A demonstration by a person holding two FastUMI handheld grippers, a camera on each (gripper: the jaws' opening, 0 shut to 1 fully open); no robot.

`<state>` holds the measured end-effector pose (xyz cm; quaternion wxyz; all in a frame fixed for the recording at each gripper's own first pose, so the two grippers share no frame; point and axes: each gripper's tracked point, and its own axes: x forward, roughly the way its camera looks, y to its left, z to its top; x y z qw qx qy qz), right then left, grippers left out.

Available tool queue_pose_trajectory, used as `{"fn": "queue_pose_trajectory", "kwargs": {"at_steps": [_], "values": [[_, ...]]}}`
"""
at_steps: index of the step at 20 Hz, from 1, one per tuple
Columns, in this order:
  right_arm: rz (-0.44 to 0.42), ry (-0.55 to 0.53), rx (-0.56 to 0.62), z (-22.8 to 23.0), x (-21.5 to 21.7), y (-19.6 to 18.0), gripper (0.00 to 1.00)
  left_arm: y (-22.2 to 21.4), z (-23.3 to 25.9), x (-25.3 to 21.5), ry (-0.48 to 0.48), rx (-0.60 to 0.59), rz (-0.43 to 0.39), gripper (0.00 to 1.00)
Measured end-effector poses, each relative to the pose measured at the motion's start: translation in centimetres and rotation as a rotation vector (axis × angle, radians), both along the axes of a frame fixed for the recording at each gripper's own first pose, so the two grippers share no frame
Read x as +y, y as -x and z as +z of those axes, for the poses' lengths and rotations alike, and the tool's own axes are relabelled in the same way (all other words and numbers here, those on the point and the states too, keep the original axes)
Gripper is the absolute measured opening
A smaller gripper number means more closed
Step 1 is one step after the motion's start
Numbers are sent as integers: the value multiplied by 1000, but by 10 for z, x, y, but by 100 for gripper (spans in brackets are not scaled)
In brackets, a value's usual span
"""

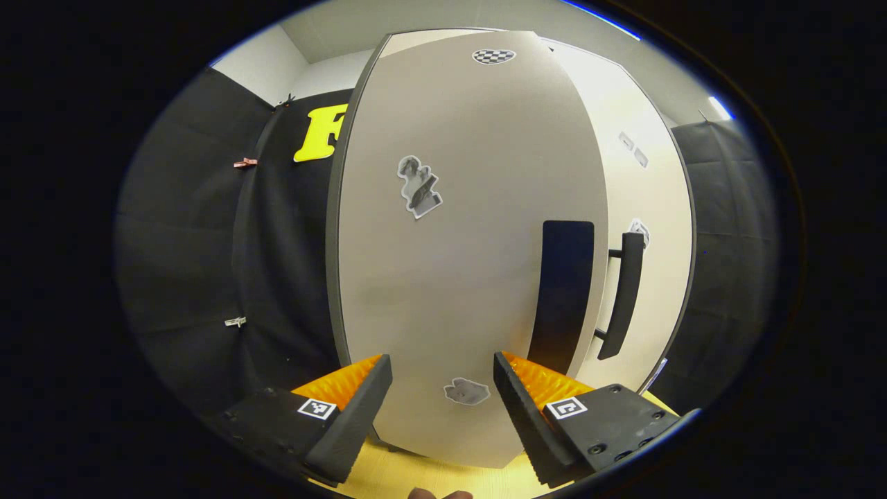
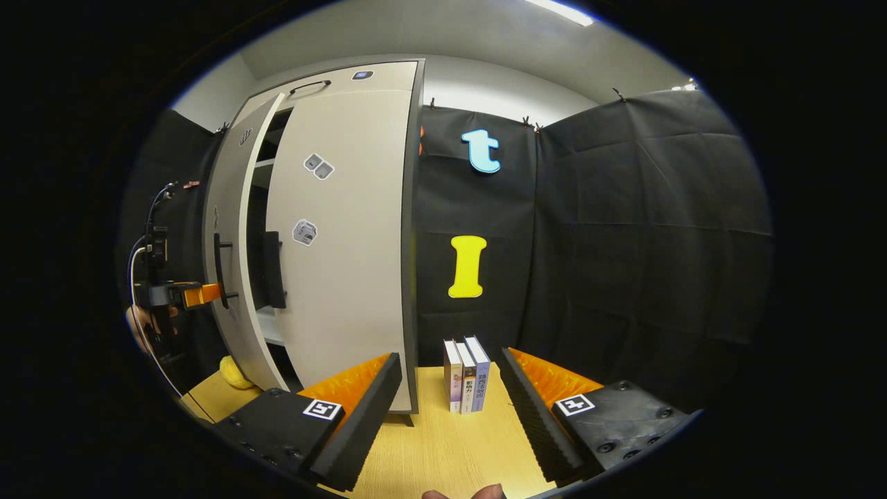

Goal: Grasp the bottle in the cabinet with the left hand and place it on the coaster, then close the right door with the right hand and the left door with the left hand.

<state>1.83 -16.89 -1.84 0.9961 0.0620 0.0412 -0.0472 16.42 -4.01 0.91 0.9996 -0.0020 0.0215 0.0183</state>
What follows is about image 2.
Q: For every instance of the blue book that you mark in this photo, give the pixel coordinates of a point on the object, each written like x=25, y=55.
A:
x=482, y=378

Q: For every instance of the white and grey cabinet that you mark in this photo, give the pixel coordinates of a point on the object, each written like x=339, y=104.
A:
x=410, y=208

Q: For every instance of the white cabinet door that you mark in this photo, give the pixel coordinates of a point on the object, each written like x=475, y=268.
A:
x=232, y=187
x=346, y=277

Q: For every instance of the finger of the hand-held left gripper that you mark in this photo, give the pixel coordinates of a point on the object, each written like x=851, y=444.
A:
x=202, y=294

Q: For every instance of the long ceiling light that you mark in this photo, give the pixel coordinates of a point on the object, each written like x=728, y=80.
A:
x=561, y=11

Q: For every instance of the yellow toy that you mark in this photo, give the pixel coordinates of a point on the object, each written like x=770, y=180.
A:
x=234, y=374

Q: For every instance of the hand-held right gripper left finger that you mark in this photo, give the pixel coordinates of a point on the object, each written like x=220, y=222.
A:
x=360, y=423

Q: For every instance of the beige cabinet drawer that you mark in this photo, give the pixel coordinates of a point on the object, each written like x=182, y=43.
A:
x=360, y=83

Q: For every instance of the white and black book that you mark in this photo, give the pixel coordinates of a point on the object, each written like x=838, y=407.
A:
x=469, y=381

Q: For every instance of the pale purple book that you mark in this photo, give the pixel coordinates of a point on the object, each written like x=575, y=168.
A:
x=453, y=378

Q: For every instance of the small ceiling light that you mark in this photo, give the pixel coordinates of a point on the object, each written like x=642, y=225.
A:
x=684, y=85

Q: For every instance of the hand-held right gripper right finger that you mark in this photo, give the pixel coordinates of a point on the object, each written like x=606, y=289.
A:
x=530, y=412

